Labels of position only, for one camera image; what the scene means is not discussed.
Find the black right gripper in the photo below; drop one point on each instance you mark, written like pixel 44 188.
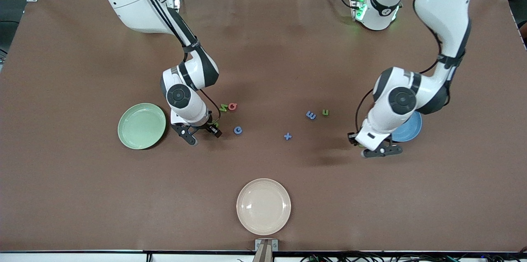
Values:
pixel 213 129

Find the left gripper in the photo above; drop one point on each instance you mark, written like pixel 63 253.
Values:
pixel 352 137

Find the blue letter C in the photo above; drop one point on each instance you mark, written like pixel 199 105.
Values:
pixel 235 130

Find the red letter Q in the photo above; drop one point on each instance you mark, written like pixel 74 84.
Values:
pixel 229 106

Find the blue letter e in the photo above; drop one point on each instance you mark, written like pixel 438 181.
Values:
pixel 311 115

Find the blue plus sign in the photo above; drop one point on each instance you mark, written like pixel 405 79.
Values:
pixel 287 136

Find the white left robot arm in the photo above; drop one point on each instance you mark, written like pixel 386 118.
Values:
pixel 444 6

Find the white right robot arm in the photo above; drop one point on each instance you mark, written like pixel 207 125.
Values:
pixel 136 2

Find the blue plate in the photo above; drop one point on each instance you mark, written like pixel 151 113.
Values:
pixel 411 130

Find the brown table mat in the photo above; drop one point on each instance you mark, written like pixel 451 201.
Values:
pixel 263 163

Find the light green plate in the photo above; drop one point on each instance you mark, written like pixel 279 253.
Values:
pixel 142 126

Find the beige plate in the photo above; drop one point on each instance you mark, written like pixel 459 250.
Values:
pixel 263 207

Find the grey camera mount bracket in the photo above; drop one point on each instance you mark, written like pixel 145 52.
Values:
pixel 266 249

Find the metal base connector bracket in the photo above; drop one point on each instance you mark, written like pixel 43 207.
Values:
pixel 355 6
pixel 177 3

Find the white front frame rail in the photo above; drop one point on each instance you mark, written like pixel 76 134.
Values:
pixel 82 258

